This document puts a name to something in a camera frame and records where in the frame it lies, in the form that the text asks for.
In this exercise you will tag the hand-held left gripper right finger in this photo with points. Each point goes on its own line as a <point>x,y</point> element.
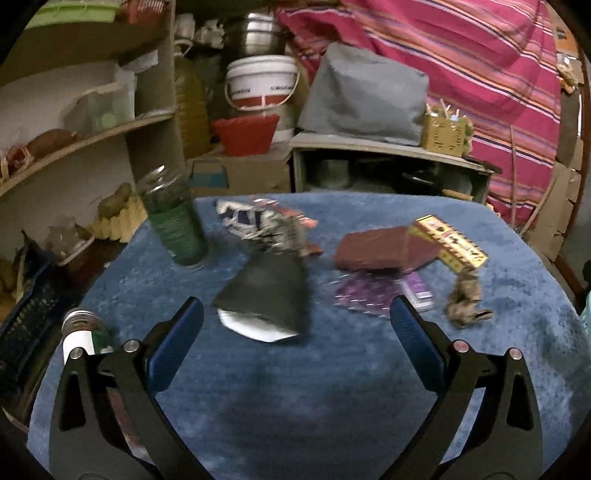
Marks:
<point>418,344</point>

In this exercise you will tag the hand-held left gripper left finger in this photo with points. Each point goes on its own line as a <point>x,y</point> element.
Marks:
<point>178,341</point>

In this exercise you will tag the brown paper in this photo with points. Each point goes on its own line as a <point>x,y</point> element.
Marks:
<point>464,295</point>

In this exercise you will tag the brown packet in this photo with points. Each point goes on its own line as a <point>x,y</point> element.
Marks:
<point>374,249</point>

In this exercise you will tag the black foil pouch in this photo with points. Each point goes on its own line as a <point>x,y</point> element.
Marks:
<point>268,286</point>

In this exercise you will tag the pink pill strip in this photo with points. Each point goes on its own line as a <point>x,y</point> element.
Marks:
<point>418,288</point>

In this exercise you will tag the purple blister pack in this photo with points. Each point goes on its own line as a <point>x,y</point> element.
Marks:
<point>364,290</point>

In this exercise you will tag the clear jar with white label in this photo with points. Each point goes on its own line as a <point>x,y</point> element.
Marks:
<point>83,339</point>

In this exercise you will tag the yellow printed box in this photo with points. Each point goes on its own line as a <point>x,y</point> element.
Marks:
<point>455,244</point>

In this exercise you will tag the green glass jar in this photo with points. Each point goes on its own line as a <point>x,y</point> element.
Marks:
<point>178,226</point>

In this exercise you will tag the dark red bowl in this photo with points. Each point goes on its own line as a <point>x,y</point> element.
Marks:
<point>90,263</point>

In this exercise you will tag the blue fleece blanket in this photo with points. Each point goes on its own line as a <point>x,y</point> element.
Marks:
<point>300,392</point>

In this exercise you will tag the yellow egg tray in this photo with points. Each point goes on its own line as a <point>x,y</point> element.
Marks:
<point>120,224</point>

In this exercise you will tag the blue plastic crate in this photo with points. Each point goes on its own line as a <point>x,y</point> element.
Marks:
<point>27,318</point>

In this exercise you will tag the large potato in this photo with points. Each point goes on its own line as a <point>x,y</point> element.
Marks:
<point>115,201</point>

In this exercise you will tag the cardboard box with blue print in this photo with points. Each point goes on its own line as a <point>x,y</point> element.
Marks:
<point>249,175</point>

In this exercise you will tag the wooden stick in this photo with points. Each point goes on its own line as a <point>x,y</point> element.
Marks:
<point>538,207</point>

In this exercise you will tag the yellow mesh bag of potatoes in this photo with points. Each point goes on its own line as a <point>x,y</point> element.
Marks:
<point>7,277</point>

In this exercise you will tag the brown cardboard sheets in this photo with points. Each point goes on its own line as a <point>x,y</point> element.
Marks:
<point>554,212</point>

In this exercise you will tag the low wooden table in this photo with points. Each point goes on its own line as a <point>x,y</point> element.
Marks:
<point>369,145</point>

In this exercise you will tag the yellow box with sticks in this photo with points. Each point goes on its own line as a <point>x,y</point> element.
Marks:
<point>443,134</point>

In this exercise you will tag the green leafy bunch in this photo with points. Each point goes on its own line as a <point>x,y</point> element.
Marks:
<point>468,134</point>

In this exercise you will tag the red plastic basket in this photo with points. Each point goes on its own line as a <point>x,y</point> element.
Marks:
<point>247,134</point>

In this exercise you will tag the yellow oil jug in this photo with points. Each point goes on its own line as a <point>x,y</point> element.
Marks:
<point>191,106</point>

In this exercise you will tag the clear plastic container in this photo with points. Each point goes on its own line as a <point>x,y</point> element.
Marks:
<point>106,115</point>

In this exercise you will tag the sweet potato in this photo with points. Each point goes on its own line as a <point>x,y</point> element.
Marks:
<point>53,138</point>

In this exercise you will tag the grey cushion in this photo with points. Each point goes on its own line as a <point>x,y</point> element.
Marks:
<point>364,92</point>

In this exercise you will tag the white plastic bucket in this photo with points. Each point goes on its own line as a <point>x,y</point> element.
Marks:
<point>261,76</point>

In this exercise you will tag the pink striped cloth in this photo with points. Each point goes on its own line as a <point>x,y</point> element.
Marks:
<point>461,46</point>

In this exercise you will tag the cluster of white jars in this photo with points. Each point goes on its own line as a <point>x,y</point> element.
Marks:
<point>207,32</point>

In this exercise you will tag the wooden shelf unit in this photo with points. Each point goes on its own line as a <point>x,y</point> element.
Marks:
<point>69,48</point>

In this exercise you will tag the steel pot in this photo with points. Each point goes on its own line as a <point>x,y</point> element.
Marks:
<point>256,34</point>

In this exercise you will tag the small red basket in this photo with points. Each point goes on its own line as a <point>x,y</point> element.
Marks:
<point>147,11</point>

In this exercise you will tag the green plastic tray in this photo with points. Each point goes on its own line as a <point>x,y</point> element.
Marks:
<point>78,11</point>

